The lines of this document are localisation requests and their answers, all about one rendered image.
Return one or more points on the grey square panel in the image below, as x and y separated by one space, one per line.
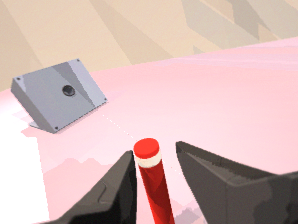
58 95

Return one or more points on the red peg with white band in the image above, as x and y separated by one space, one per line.
148 156

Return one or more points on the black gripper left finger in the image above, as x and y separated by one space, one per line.
112 200

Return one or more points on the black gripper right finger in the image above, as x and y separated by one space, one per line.
229 192

